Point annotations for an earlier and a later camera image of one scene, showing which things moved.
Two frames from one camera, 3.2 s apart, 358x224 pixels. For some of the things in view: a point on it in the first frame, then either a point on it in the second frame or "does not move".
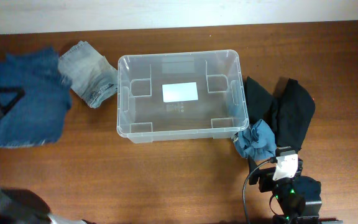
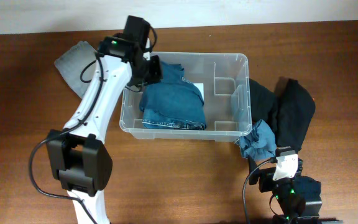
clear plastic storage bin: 181,96 does not move
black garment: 292,111 does not move
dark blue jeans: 37,117 to 175,102
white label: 179,92 to 201,87
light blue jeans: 88,73 does not move
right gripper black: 265,176 does not move
